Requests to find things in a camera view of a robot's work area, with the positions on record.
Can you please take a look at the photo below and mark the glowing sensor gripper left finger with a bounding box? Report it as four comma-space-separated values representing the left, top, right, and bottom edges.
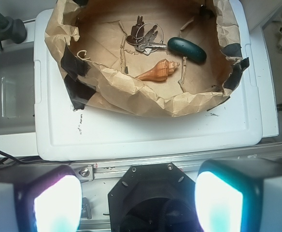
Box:
0, 164, 83, 232

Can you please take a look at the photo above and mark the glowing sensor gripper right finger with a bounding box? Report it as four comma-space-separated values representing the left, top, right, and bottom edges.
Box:
195, 158, 282, 232

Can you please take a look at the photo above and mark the dark green plastic pickle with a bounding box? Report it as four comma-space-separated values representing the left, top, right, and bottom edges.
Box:
167, 37, 207, 63

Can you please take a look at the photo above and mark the white plastic bin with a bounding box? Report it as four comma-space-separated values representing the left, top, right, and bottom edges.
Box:
34, 0, 263, 161

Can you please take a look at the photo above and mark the white sink basin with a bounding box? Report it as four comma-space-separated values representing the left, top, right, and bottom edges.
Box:
0, 21, 38, 157

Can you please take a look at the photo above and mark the orange striped conch shell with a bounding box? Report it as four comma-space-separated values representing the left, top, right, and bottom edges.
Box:
136, 59, 180, 82

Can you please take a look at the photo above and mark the crumpled brown paper liner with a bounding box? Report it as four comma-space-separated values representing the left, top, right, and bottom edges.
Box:
45, 0, 249, 117

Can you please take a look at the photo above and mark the bunch of metal keys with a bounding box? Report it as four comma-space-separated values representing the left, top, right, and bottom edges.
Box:
126, 15, 167, 56

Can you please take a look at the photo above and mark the black cable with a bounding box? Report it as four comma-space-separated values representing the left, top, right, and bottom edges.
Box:
0, 144, 42, 165

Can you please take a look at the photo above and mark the aluminium extrusion rail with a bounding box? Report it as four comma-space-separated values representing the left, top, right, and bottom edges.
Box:
0, 140, 282, 181

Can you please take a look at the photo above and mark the black octagonal mount plate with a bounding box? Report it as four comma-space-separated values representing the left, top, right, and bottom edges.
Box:
108, 163, 203, 232

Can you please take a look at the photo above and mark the black faucet handle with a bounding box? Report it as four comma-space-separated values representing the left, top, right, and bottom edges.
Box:
0, 13, 27, 51

